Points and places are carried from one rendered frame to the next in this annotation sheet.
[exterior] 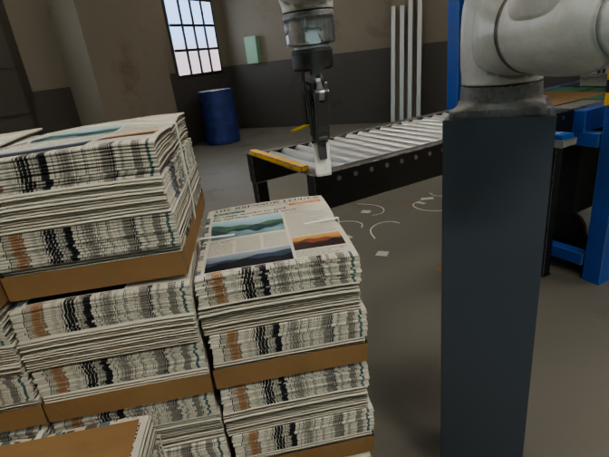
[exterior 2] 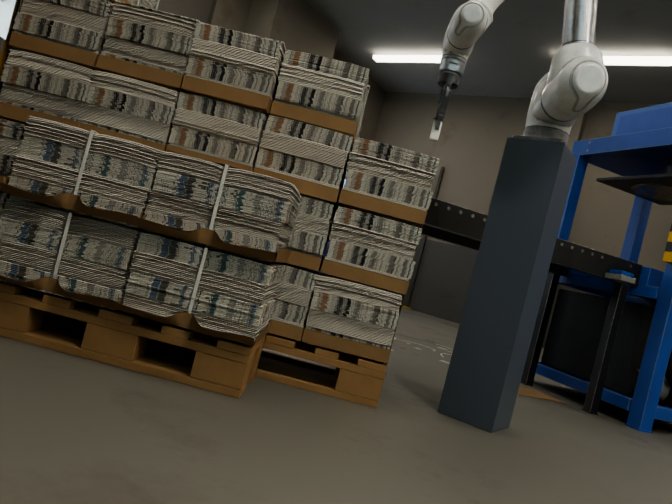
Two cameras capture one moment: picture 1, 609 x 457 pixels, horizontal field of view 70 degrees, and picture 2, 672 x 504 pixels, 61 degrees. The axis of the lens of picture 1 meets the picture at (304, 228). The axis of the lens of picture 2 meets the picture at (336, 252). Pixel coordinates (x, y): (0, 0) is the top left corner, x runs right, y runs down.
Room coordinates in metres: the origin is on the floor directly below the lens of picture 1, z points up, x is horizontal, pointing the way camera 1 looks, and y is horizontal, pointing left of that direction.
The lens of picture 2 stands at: (-1.18, -0.06, 0.42)
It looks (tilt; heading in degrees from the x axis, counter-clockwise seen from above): 1 degrees up; 7
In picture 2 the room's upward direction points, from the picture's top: 15 degrees clockwise
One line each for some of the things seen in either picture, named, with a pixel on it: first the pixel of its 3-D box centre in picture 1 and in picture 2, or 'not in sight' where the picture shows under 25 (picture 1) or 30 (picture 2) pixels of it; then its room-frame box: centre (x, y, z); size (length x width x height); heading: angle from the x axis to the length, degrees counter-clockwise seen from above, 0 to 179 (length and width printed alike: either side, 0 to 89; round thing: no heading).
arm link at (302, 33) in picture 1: (309, 31); (451, 68); (0.85, -0.05, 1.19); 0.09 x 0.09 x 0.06
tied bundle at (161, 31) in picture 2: not in sight; (165, 65); (0.74, 0.93, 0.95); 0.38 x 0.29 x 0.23; 5
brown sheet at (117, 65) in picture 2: not in sight; (158, 88); (0.74, 0.93, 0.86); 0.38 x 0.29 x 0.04; 5
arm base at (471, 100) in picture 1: (500, 94); (545, 142); (0.94, -0.44, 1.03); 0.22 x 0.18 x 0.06; 153
